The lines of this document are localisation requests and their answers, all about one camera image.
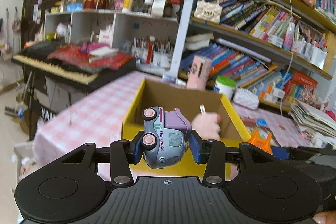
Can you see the red cloth on keyboard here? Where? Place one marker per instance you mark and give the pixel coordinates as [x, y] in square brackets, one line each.
[91, 60]

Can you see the purple toy truck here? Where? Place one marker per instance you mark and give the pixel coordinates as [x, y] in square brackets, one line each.
[165, 137]

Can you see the pink cylindrical container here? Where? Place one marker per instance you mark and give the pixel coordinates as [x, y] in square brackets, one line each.
[199, 73]

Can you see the orange white box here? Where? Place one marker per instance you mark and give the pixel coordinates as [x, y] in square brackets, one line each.
[266, 97]
[272, 90]

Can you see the black electronic keyboard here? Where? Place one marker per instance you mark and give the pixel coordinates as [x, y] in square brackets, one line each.
[35, 58]

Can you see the white quilted purse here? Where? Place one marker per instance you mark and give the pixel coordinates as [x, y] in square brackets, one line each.
[246, 99]

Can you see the orange white box upper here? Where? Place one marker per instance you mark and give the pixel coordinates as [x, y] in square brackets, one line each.
[272, 90]

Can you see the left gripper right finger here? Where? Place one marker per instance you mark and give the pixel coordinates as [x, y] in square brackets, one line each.
[212, 153]

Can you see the white yellow bottle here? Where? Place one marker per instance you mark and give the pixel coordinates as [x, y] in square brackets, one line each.
[127, 5]

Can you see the row of leaning books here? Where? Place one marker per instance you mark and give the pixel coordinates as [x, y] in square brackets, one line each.
[246, 70]

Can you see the yellow cardboard box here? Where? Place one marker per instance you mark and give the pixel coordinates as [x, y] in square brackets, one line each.
[180, 107]

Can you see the stack of papers and booklets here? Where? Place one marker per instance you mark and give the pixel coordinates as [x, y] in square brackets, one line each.
[313, 120]

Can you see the person's hand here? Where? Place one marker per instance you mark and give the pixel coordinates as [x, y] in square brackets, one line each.
[327, 217]

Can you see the pink plush chick toy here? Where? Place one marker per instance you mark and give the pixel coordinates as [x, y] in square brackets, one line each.
[207, 125]

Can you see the pink checkered tablecloth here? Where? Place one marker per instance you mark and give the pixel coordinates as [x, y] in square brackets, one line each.
[115, 112]

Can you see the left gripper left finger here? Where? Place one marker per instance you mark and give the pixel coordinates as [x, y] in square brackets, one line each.
[122, 154]

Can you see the white jar green lid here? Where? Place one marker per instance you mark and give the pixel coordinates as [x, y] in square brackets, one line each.
[225, 85]

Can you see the white cubby shelf unit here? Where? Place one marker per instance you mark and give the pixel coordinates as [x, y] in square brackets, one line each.
[121, 30]

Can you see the white pen holder cups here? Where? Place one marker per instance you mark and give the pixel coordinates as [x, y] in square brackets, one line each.
[158, 59]

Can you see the orange white box lower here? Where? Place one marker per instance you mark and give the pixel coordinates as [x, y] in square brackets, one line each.
[266, 97]

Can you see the cream pearl handle handbag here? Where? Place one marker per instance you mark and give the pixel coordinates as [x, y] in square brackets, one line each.
[208, 11]

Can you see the blue wrapped eraser block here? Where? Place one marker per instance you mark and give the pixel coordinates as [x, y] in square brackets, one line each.
[261, 122]

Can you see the wooden bookshelf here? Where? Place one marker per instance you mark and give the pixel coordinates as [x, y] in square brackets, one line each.
[286, 33]

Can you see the red books group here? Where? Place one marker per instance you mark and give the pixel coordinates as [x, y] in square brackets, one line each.
[300, 87]

